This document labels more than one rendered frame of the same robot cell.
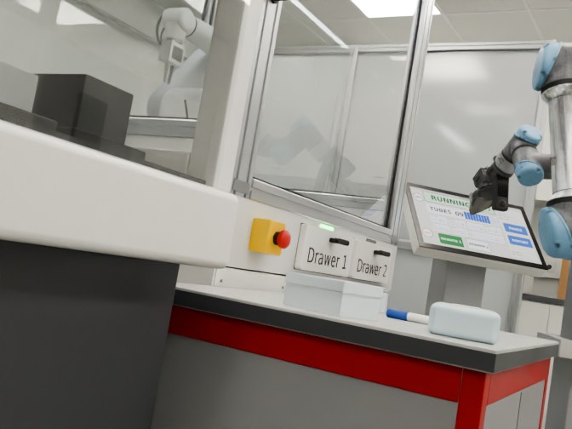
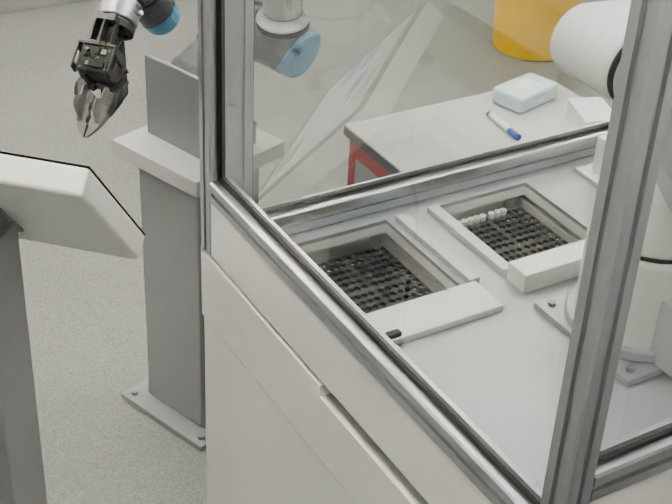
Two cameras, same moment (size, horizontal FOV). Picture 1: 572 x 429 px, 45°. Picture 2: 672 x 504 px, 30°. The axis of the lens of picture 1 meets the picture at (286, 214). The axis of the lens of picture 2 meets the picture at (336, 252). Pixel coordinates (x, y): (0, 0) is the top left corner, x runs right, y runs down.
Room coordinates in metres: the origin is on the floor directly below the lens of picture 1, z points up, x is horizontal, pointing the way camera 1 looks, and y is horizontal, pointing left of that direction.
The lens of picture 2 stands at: (3.72, 0.71, 2.12)
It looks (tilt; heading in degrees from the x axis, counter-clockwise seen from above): 33 degrees down; 209
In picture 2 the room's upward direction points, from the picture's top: 3 degrees clockwise
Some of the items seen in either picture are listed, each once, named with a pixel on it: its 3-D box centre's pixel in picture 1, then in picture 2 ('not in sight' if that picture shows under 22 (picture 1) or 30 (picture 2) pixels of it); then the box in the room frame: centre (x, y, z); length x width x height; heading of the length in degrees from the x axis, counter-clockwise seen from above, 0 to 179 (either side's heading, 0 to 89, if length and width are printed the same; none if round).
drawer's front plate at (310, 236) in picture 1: (326, 252); not in sight; (1.76, -0.12, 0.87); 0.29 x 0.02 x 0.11; 151
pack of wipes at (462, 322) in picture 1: (463, 321); not in sight; (1.01, -0.28, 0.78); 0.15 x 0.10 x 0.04; 164
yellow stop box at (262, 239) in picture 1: (268, 237); not in sight; (1.46, 0.03, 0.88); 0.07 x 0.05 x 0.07; 151
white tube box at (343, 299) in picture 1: (331, 295); not in sight; (1.05, -0.09, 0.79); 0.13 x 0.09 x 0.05; 41
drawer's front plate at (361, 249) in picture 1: (370, 262); not in sight; (2.03, -0.27, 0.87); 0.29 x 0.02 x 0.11; 151
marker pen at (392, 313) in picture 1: (424, 319); not in sight; (1.18, -0.26, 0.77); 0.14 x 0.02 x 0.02; 56
